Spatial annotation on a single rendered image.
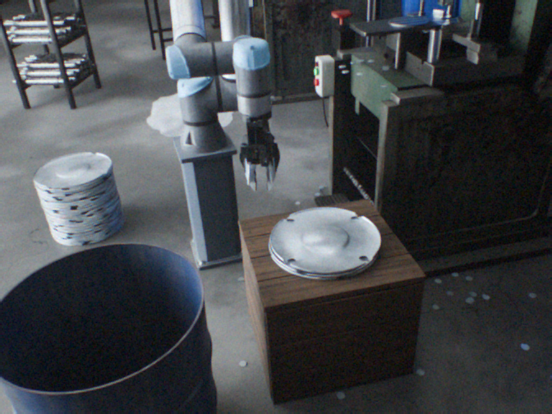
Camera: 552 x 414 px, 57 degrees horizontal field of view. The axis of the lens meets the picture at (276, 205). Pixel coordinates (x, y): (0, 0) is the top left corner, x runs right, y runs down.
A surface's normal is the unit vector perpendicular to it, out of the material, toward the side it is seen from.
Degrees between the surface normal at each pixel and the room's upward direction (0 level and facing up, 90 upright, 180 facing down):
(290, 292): 0
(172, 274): 88
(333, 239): 0
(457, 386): 0
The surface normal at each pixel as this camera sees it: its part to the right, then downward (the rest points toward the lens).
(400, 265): -0.05, -0.85
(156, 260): -0.31, 0.48
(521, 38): -0.97, 0.16
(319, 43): 0.19, 0.51
